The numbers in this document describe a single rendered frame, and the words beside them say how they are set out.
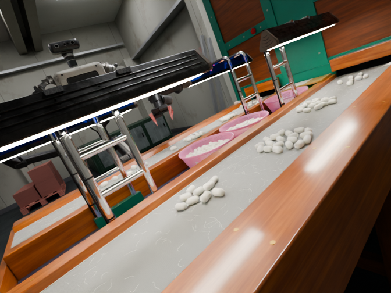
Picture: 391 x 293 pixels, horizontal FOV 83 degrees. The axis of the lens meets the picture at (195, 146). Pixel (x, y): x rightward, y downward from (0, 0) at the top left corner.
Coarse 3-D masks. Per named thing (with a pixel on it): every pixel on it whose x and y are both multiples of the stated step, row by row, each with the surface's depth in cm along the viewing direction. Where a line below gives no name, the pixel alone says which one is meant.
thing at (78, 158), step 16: (112, 112) 65; (64, 128) 57; (128, 128) 67; (64, 144) 58; (112, 144) 64; (128, 144) 67; (80, 160) 59; (80, 176) 59; (128, 176) 67; (144, 176) 70; (96, 192) 61; (112, 192) 64
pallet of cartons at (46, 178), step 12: (36, 168) 488; (48, 168) 499; (36, 180) 488; (48, 180) 499; (60, 180) 565; (24, 192) 480; (36, 192) 490; (48, 192) 499; (60, 192) 508; (24, 204) 480
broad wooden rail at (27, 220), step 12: (228, 108) 188; (204, 120) 176; (192, 132) 158; (168, 144) 147; (144, 156) 137; (108, 180) 122; (72, 192) 118; (48, 204) 115; (60, 204) 110; (36, 216) 104; (12, 228) 100
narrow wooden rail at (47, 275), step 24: (264, 120) 101; (240, 144) 86; (192, 168) 78; (168, 192) 67; (120, 216) 63; (144, 216) 62; (96, 240) 55; (48, 264) 53; (72, 264) 52; (24, 288) 47
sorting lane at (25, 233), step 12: (240, 108) 178; (216, 120) 168; (204, 132) 144; (180, 144) 138; (156, 156) 133; (72, 204) 106; (84, 204) 98; (48, 216) 102; (60, 216) 95; (24, 228) 99; (36, 228) 92; (24, 240) 84
